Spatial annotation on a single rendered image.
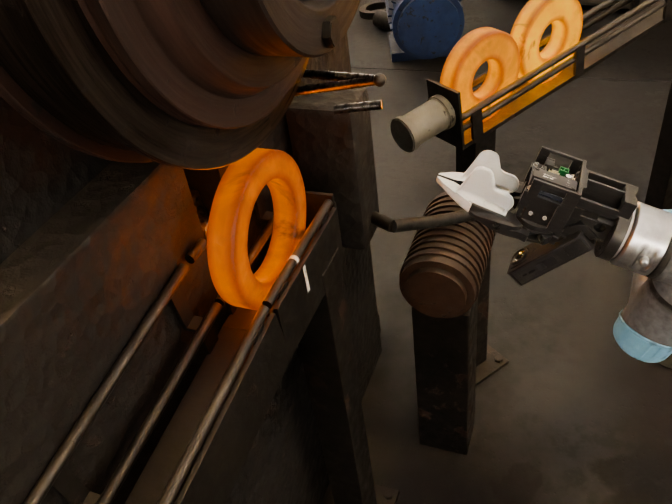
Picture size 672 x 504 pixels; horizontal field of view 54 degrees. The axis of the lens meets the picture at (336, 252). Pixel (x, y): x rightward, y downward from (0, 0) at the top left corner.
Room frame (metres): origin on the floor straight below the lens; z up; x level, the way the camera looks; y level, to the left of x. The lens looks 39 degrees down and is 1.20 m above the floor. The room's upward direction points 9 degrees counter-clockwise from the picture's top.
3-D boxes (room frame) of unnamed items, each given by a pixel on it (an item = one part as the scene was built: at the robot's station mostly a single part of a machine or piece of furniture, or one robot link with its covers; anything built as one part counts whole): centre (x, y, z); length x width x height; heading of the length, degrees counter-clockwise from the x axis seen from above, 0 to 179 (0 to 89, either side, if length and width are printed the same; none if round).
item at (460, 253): (0.84, -0.19, 0.27); 0.22 x 0.13 x 0.53; 154
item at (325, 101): (0.82, -0.02, 0.68); 0.11 x 0.08 x 0.24; 64
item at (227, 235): (0.61, 0.08, 0.75); 0.18 x 0.03 x 0.18; 153
